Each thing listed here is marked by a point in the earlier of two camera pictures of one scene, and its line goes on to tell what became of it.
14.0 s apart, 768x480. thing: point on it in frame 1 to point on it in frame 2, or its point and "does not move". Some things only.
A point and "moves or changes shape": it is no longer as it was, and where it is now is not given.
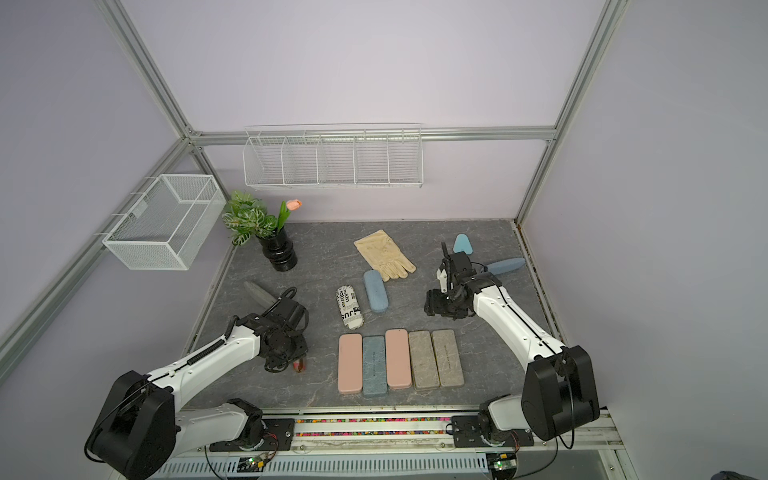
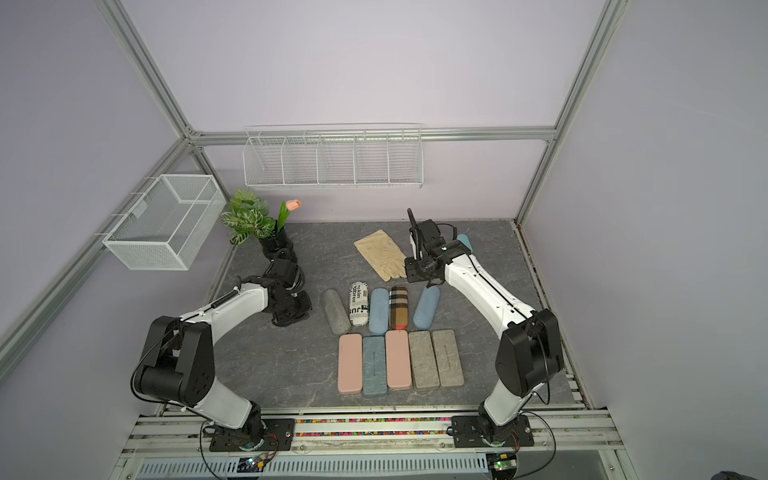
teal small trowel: (462, 244) does not move
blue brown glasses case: (506, 266) to (425, 311)
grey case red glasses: (447, 358) does not move
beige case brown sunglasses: (349, 306) moves or changes shape
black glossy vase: (280, 250) does not move
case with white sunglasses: (376, 291) to (378, 320)
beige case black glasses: (299, 365) to (399, 307)
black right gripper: (432, 304) to (410, 271)
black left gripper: (301, 350) to (302, 314)
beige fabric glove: (385, 256) does not move
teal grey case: (374, 366) does not move
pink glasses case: (398, 359) does not move
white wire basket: (168, 221) does not move
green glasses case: (423, 360) does not move
